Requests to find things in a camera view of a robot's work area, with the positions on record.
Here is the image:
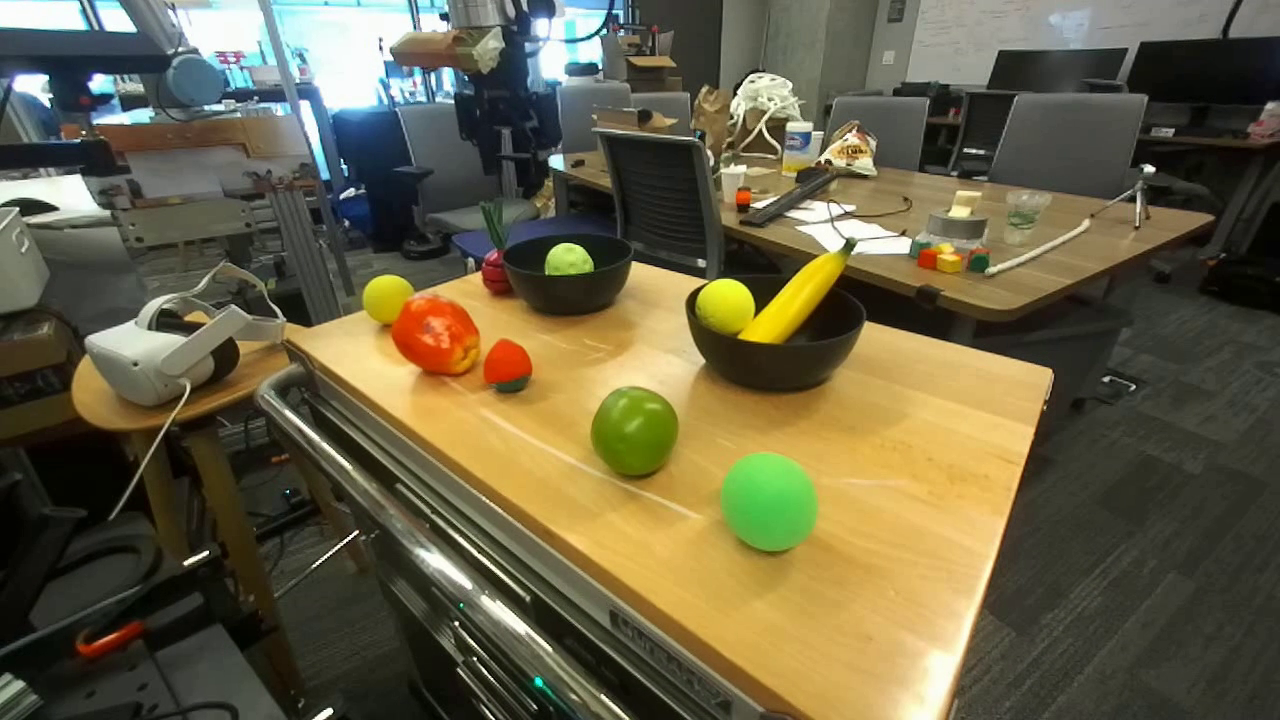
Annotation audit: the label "steel cart handle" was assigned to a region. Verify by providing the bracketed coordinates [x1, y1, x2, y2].
[252, 367, 630, 720]

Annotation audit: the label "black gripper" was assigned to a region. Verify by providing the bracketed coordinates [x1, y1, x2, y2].
[454, 55, 565, 206]

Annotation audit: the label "red strawberry toy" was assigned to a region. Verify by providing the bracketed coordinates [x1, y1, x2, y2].
[481, 338, 537, 395]

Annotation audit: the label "small silver tripod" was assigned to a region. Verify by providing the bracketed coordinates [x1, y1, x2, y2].
[1129, 162, 1163, 231]

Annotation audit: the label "clear plastic cup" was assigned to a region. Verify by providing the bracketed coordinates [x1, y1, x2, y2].
[999, 183, 1055, 231]

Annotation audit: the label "beige crumpled object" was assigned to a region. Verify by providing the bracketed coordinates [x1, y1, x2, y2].
[814, 121, 884, 179]

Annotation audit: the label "coloured toy blocks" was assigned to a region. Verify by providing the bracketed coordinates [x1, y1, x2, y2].
[910, 238, 993, 281]

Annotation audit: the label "wooden top tool cart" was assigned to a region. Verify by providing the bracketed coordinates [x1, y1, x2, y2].
[252, 256, 1055, 720]

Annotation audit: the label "pale wrist camera block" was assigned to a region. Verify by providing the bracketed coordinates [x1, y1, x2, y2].
[389, 26, 502, 74]

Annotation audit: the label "black bar tool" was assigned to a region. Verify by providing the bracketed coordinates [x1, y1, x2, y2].
[735, 162, 851, 229]

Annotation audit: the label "yellow-green round fruit toy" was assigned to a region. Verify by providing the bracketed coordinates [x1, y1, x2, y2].
[360, 268, 419, 327]

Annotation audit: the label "clear plastic container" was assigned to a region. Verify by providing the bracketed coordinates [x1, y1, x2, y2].
[926, 183, 996, 253]

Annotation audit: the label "pale green round fruit toy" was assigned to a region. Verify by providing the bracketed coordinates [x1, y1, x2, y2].
[540, 242, 598, 281]

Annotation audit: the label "orange bell pepper toy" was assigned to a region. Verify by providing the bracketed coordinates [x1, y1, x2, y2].
[389, 293, 484, 381]

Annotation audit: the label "clear plastic bottle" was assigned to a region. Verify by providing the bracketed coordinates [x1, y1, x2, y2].
[778, 115, 819, 175]

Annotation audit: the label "white paper sheets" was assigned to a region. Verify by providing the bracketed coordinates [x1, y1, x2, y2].
[791, 196, 921, 259]

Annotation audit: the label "white headset cable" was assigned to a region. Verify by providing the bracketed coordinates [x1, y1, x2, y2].
[104, 375, 201, 529]

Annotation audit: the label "small yellow lemon toy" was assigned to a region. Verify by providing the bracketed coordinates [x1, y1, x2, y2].
[690, 277, 760, 342]

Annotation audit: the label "orange handled tool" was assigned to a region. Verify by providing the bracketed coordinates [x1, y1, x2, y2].
[73, 618, 150, 663]

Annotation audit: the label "wooden office table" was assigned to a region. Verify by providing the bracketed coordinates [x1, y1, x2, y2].
[544, 144, 1221, 327]

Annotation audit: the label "white stick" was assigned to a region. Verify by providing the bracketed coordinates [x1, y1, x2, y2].
[980, 183, 1139, 281]

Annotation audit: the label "black monitor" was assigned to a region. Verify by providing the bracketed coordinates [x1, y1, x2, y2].
[1124, 31, 1280, 142]
[984, 45, 1130, 97]

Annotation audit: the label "round wooden stool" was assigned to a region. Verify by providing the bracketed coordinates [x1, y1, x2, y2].
[67, 338, 310, 712]

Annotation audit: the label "black bowl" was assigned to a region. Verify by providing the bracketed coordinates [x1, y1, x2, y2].
[681, 277, 872, 395]
[498, 229, 635, 319]

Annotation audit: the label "white box device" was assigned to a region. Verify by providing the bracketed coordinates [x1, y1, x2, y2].
[0, 206, 54, 319]

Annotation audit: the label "white VR headset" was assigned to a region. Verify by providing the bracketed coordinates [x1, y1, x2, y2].
[80, 259, 291, 413]

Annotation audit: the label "grey office chair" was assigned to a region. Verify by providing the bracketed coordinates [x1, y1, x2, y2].
[824, 94, 935, 173]
[395, 101, 540, 242]
[989, 87, 1152, 200]
[551, 78, 630, 157]

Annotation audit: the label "yellow banana toy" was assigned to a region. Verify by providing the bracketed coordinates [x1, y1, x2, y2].
[735, 238, 861, 350]

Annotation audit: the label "white net object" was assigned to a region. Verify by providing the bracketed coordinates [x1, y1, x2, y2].
[725, 69, 807, 157]

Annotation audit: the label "dark green apple toy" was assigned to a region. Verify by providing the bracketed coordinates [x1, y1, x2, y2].
[589, 383, 683, 486]

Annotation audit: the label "bright green ball toy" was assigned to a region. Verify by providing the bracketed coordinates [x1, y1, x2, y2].
[719, 450, 824, 555]

